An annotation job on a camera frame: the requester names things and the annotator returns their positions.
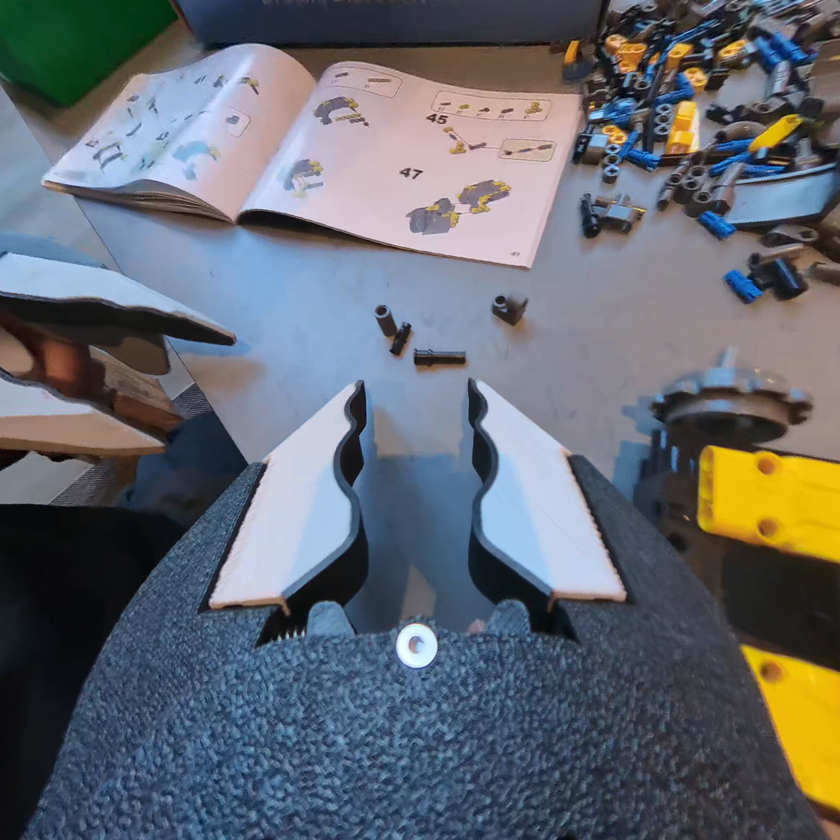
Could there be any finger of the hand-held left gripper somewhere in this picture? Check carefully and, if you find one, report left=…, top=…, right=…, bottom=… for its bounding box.
left=0, top=367, right=170, bottom=457
left=0, top=252, right=237, bottom=376

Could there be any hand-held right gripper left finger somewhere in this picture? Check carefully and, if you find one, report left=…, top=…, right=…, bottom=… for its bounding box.
left=209, top=381, right=368, bottom=611

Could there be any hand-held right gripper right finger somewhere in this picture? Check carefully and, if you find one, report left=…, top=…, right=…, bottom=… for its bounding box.
left=467, top=378, right=627, bottom=605

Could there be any grey bush piece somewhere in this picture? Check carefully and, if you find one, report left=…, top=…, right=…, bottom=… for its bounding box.
left=374, top=303, right=413, bottom=357

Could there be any instruction booklet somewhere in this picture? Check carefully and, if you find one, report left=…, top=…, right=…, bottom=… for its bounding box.
left=42, top=42, right=584, bottom=270

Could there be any person's left hand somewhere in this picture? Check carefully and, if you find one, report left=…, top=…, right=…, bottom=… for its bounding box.
left=0, top=314, right=114, bottom=403

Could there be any wooden beam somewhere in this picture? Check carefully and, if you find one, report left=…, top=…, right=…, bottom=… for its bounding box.
left=98, top=357, right=185, bottom=434

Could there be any person's blue trouser leg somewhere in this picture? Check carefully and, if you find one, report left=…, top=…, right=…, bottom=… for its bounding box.
left=118, top=413, right=247, bottom=519

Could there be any yellow grey brick vehicle model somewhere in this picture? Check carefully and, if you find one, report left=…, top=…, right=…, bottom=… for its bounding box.
left=633, top=351, right=840, bottom=815

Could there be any green plastic bin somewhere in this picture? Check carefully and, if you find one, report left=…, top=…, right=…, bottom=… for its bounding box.
left=0, top=0, right=179, bottom=107

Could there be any black grey joint brick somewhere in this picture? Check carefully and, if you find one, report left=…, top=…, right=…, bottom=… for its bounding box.
left=579, top=192, right=647, bottom=238

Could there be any pile of loose brick parts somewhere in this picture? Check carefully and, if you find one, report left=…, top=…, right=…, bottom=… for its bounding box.
left=561, top=0, right=840, bottom=306

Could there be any open blue cardboard box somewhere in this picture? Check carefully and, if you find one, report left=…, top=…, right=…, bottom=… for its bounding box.
left=172, top=0, right=611, bottom=48

